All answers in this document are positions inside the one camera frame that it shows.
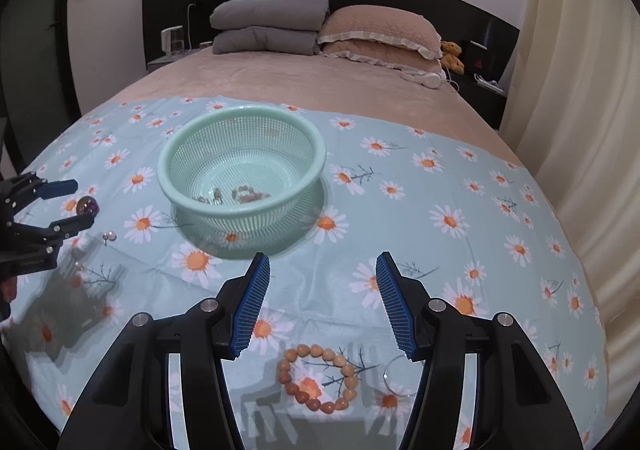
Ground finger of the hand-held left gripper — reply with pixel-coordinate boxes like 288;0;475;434
0;171;79;212
7;213;96;258

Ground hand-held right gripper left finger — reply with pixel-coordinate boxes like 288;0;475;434
56;251;271;450

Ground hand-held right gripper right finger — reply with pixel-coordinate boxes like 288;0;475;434
375;251;585;450

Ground orange heart bead bracelet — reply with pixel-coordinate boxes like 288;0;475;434
276;343;359;415

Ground green plastic mesh basket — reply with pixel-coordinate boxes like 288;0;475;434
157;105;329;261

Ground small dark bead jewelry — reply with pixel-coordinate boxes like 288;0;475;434
195;187;227;205

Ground thin silver bangle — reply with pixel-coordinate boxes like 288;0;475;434
382;355;419;399

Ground dark door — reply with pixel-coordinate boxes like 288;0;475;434
0;0;82;172

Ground blue daisy print cloth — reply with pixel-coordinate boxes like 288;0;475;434
0;95;609;450

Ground grey nightstand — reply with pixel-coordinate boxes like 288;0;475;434
146;48;202;74

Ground white bedside appliance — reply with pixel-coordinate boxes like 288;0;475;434
160;25;187;56

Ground black nightstand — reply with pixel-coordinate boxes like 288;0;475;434
449;69;507;132

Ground white headphones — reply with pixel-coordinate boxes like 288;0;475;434
400;67;447;90

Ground pink bedspread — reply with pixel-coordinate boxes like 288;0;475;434
82;49;526;172

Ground white power strip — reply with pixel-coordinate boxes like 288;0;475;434
472;74;509;94

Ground pink ruffled pillow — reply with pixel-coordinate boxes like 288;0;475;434
320;40;442;70
317;5;444;57

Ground grey folded quilt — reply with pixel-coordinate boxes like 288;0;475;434
212;29;321;56
209;0;331;33

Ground brown teddy bear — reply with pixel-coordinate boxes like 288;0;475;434
439;41;466;76

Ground black box with red logo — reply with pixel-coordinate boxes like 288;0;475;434
462;39;501;76

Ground cream curtain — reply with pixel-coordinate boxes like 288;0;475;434
499;0;640;431

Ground brown bead bracelet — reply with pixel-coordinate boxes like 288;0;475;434
231;185;271;205

